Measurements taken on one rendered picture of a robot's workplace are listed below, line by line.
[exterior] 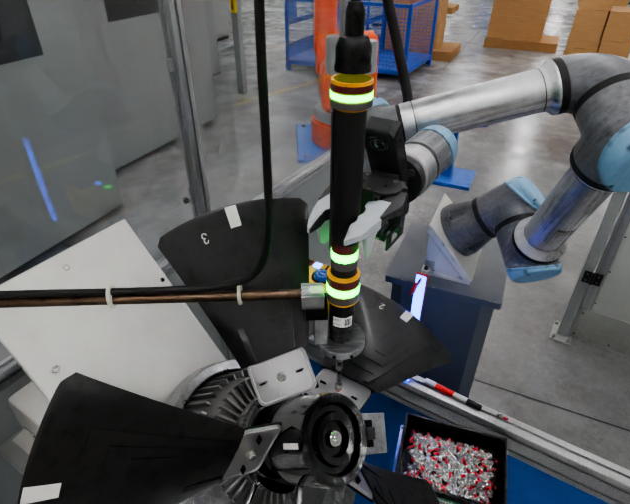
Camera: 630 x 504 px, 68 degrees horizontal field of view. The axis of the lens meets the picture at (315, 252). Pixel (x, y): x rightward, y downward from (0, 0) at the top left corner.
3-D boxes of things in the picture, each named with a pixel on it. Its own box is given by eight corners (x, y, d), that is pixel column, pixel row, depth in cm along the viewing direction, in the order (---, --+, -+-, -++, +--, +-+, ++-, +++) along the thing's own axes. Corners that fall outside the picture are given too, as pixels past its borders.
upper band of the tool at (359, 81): (331, 114, 46) (332, 84, 44) (328, 101, 50) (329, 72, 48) (375, 113, 46) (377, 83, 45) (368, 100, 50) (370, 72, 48)
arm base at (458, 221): (450, 199, 135) (481, 183, 128) (478, 243, 136) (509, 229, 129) (433, 217, 123) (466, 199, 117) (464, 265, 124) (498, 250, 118)
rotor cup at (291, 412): (222, 464, 64) (278, 467, 55) (265, 372, 73) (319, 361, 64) (295, 510, 70) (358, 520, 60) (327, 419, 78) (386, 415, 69)
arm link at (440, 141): (433, 176, 83) (471, 149, 76) (408, 202, 75) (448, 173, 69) (405, 142, 82) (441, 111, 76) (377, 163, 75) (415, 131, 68)
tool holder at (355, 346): (302, 362, 64) (301, 308, 58) (301, 325, 70) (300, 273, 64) (368, 359, 64) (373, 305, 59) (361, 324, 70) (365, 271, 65)
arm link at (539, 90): (634, 15, 77) (343, 92, 86) (662, 63, 72) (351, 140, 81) (612, 68, 87) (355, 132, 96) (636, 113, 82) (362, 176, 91)
